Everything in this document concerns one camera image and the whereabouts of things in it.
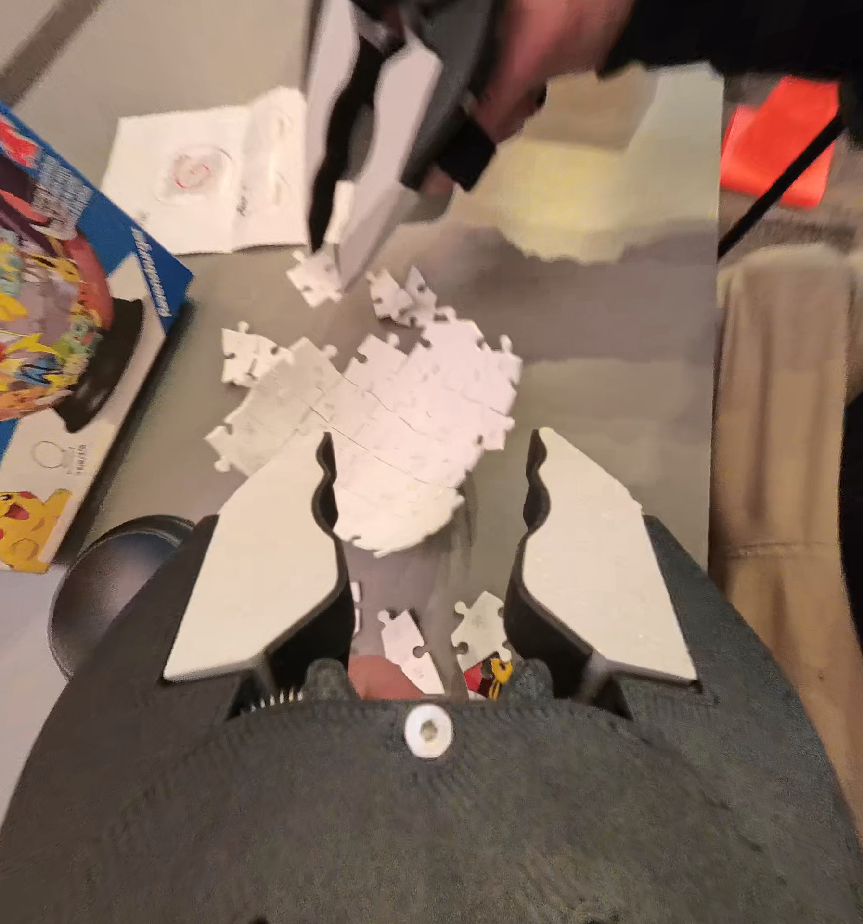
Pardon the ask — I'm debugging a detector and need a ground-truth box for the orange plastic object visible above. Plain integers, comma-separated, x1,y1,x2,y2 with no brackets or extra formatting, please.
720,76,840,210

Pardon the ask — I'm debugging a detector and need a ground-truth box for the partly built puzzle ball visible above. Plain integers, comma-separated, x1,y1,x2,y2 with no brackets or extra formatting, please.
204,318,525,558

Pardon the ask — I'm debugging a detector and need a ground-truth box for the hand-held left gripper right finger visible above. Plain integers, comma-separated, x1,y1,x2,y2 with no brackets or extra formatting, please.
507,427,698,695

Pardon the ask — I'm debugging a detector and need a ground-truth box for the white instruction leaflet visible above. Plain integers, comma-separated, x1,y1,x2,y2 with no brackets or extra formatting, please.
101,87,356,255

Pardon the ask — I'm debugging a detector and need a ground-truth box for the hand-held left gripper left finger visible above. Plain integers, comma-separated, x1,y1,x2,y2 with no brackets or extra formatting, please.
163,432,354,690

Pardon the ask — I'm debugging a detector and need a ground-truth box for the black cable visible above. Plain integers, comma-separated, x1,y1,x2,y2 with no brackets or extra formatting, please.
716,115,847,259

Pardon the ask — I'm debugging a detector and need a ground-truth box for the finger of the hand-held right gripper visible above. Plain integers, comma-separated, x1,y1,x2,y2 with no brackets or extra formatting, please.
303,0,387,252
336,47,447,290

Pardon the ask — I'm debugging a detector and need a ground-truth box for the colourful puzzle piece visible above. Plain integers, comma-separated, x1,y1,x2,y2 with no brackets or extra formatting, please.
464,653,515,701

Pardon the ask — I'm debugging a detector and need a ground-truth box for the person's right forearm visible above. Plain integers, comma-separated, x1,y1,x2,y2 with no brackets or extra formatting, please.
597,0,863,149

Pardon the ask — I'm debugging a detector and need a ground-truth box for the black round ball stand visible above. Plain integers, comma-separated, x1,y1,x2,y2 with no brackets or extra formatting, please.
49,514,201,680

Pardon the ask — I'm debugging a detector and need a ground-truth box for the person's right hand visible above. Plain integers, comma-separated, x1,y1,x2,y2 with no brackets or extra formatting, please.
475,0,638,145

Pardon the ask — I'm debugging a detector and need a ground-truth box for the blue puzzle box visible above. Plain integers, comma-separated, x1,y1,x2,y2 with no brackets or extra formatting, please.
0,76,194,575

